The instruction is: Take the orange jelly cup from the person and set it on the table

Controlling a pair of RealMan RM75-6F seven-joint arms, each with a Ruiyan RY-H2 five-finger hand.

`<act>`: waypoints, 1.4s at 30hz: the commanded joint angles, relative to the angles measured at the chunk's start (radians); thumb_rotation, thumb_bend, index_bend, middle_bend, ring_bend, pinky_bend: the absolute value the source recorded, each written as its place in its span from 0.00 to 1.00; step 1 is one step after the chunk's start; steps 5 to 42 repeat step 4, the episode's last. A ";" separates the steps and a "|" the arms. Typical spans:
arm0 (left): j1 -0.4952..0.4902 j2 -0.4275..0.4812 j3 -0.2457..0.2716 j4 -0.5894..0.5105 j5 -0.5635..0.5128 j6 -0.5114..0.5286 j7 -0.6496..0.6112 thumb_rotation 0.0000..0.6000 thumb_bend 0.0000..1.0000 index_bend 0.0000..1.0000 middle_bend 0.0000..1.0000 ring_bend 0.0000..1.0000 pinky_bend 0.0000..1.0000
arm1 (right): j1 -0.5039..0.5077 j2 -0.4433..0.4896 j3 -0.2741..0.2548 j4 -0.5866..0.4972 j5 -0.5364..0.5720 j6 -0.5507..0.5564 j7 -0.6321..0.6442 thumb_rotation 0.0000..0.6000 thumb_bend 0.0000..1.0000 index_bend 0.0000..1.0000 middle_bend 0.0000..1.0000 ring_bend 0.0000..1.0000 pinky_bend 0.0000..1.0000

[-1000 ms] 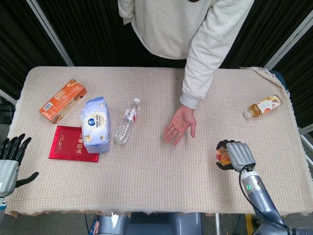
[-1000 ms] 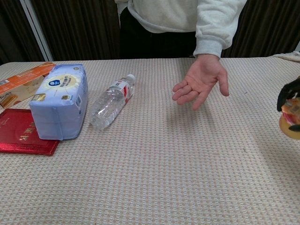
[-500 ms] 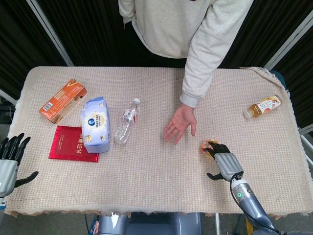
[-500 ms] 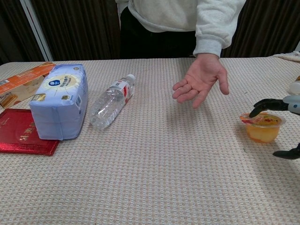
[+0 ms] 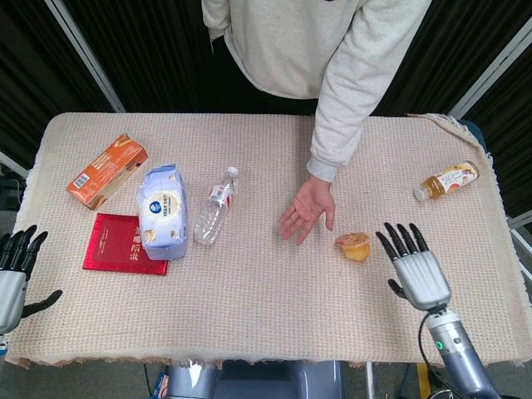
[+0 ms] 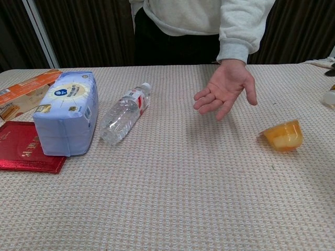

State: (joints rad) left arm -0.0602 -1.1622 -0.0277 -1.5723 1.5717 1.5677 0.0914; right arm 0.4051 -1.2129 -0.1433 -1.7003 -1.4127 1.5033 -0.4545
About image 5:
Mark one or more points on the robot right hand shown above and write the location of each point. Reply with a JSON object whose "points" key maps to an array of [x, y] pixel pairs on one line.
{"points": [[422, 278]]}

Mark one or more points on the person's left hand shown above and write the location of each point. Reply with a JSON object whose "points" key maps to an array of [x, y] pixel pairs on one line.
{"points": [[309, 203]]}

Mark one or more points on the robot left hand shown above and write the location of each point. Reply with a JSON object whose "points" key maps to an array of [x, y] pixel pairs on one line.
{"points": [[12, 274]]}

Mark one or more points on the orange jelly cup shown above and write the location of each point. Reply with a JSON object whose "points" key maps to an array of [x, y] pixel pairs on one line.
{"points": [[357, 249]]}

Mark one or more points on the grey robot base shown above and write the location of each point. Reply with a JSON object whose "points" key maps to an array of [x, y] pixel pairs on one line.
{"points": [[270, 380]]}

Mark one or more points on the person's left forearm grey sleeve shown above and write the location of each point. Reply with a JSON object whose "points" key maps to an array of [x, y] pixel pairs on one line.
{"points": [[332, 137]]}

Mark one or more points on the clear plastic water bottle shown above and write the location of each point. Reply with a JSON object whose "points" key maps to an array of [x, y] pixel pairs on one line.
{"points": [[212, 212]]}

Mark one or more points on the amber tea bottle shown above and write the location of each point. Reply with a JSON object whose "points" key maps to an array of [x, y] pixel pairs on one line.
{"points": [[449, 178]]}

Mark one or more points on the red booklet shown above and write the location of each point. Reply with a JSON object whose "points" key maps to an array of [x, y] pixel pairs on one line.
{"points": [[112, 245]]}

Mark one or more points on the beige woven tablecloth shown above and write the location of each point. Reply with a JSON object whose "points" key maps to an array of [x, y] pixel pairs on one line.
{"points": [[257, 299]]}

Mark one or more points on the white table leg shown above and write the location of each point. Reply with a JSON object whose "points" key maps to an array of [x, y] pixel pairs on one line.
{"points": [[370, 380]]}

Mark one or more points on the orange cardboard box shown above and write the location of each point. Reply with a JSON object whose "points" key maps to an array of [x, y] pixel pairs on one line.
{"points": [[104, 170]]}

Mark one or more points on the light blue tissue pack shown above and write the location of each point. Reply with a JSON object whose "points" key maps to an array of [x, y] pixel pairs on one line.
{"points": [[162, 208]]}

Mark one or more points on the person in grey sweatshirt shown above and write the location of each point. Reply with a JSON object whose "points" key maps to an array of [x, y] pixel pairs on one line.
{"points": [[282, 41]]}

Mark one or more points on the dark pleated curtain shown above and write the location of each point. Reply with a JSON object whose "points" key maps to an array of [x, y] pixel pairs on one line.
{"points": [[166, 50]]}

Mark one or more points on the white metal frame post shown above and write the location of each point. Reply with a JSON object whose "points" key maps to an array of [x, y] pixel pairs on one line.
{"points": [[490, 70], [83, 54]]}

